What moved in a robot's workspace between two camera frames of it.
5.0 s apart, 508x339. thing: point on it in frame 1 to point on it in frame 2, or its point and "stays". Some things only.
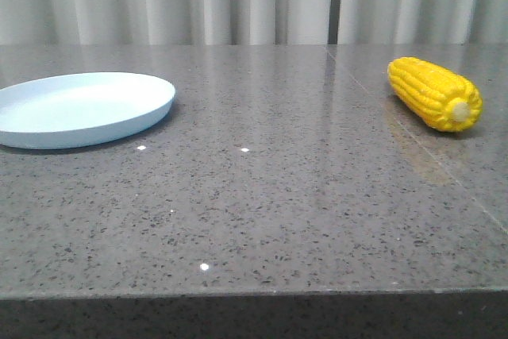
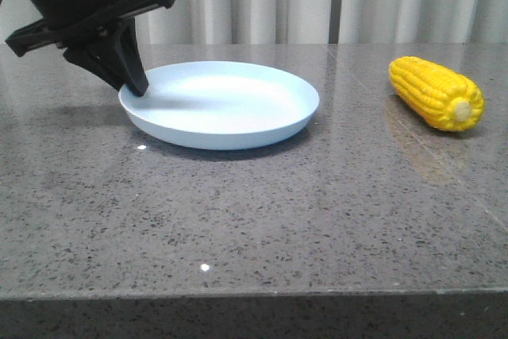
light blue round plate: x=80 y=108 to x=220 y=105
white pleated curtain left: x=164 y=1 stays
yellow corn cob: x=444 y=99 stays
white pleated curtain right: x=424 y=1 stays
